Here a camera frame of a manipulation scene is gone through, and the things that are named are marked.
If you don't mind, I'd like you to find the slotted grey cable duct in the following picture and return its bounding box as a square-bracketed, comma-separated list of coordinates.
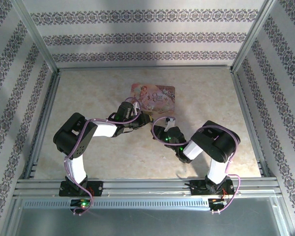
[22, 198, 211, 209]

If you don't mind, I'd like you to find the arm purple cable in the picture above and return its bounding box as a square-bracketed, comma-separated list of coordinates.
[63, 97, 141, 217]
[151, 117, 242, 214]

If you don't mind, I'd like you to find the right small circuit board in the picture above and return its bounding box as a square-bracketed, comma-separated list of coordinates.
[209, 198, 229, 207]

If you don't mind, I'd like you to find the pink printed tin box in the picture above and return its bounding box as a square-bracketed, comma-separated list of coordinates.
[130, 83, 176, 116]

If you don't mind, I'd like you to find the aluminium back rail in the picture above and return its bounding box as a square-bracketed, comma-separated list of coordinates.
[58, 64, 234, 72]

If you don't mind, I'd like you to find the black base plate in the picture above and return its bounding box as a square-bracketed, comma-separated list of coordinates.
[59, 180, 104, 197]
[184, 178, 235, 197]

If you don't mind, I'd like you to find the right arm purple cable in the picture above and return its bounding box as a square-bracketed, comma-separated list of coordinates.
[151, 117, 242, 214]

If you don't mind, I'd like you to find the aluminium frame post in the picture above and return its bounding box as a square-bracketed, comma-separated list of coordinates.
[231, 0, 278, 72]
[11, 0, 59, 73]

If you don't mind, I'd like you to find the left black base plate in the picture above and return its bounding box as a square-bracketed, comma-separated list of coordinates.
[59, 180, 104, 197]

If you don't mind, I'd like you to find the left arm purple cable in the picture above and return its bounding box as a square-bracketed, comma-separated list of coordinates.
[63, 97, 141, 217]

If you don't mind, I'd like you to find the left green-lit circuit board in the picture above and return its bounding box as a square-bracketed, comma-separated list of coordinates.
[70, 199, 93, 209]

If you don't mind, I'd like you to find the grey metal sheet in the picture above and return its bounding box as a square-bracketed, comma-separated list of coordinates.
[11, 196, 292, 236]

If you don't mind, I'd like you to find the aluminium mounting rail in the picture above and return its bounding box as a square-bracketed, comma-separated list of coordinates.
[13, 178, 279, 197]

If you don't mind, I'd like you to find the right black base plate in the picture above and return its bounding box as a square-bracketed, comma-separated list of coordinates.
[184, 178, 235, 197]

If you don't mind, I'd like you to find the aluminium side rail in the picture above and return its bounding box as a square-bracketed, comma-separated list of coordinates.
[24, 70, 61, 180]
[230, 70, 270, 177]

